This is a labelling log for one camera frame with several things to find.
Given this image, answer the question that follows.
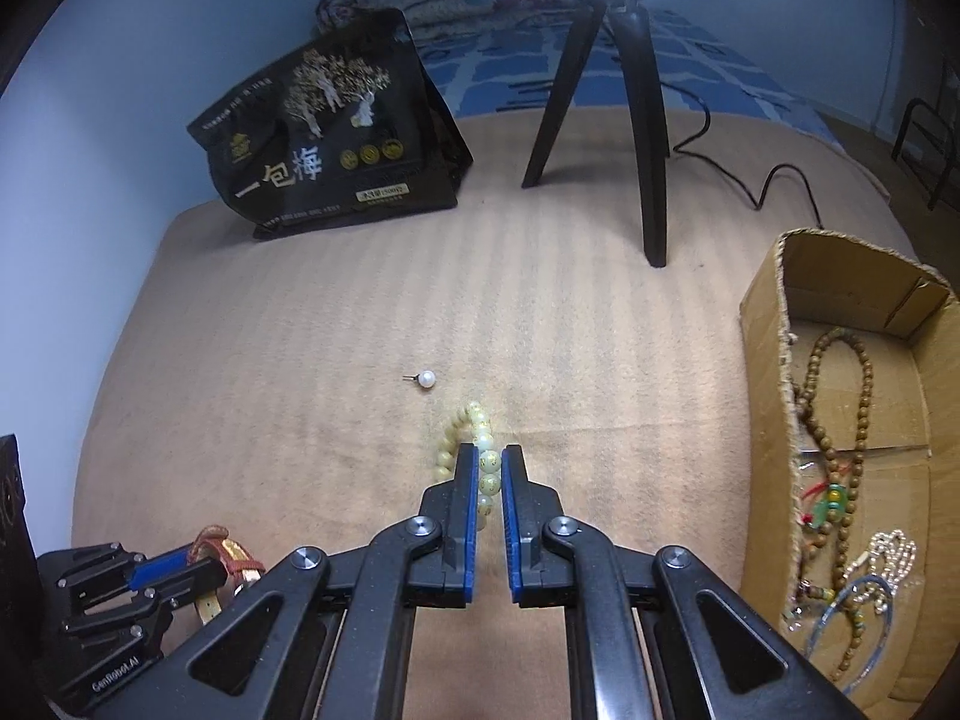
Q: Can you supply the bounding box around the black tripod stand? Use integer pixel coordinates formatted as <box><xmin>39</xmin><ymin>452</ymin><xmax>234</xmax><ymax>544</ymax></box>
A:
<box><xmin>523</xmin><ymin>0</ymin><xmax>669</xmax><ymax>268</ymax></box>

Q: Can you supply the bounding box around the red strap wristwatch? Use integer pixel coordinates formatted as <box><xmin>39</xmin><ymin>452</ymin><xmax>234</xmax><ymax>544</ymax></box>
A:
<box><xmin>187</xmin><ymin>525</ymin><xmax>267</xmax><ymax>626</ymax></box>

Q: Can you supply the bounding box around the black snack bag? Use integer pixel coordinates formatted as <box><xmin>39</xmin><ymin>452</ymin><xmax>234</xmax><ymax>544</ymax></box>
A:
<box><xmin>187</xmin><ymin>8</ymin><xmax>473</xmax><ymax>241</ymax></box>

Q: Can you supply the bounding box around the white pearl necklace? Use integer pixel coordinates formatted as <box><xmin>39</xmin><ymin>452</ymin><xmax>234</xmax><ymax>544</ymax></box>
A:
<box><xmin>842</xmin><ymin>528</ymin><xmax>921</xmax><ymax>602</ymax></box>

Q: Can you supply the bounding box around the dark thin bangle ring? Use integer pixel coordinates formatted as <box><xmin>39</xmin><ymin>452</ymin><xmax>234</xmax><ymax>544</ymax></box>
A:
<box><xmin>805</xmin><ymin>574</ymin><xmax>898</xmax><ymax>698</ymax></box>

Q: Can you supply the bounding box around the small pearl earring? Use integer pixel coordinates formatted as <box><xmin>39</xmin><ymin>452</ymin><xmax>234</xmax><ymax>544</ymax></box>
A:
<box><xmin>404</xmin><ymin>369</ymin><xmax>436</xmax><ymax>392</ymax></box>

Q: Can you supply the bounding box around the green jade pendant red cord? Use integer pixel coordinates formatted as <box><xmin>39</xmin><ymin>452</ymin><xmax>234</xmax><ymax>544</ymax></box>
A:
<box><xmin>800</xmin><ymin>463</ymin><xmax>858</xmax><ymax>533</ymax></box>

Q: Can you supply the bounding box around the pale jade bead bracelet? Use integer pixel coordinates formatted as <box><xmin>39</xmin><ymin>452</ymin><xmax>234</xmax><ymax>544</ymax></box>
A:
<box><xmin>431</xmin><ymin>400</ymin><xmax>505</xmax><ymax>530</ymax></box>

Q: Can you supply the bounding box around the brown wooden bead necklace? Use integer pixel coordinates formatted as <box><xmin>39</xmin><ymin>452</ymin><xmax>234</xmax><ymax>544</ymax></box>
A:
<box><xmin>782</xmin><ymin>325</ymin><xmax>879</xmax><ymax>694</ymax></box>

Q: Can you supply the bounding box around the black ring light cable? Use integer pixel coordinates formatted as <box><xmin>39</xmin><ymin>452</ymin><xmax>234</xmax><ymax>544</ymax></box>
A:
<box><xmin>667</xmin><ymin>81</ymin><xmax>827</xmax><ymax>231</ymax></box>

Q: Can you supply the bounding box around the blue patterned bed sheet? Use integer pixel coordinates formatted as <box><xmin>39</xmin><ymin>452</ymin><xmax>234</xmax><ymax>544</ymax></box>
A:
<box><xmin>415</xmin><ymin>7</ymin><xmax>842</xmax><ymax>148</ymax></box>

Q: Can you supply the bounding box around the black clothes rack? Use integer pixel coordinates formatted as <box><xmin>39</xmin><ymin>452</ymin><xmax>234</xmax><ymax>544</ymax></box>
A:
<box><xmin>892</xmin><ymin>98</ymin><xmax>958</xmax><ymax>210</ymax></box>

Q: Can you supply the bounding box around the cardboard box tray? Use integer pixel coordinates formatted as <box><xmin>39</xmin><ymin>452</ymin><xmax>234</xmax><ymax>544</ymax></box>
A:
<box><xmin>740</xmin><ymin>229</ymin><xmax>958</xmax><ymax>718</ymax></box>

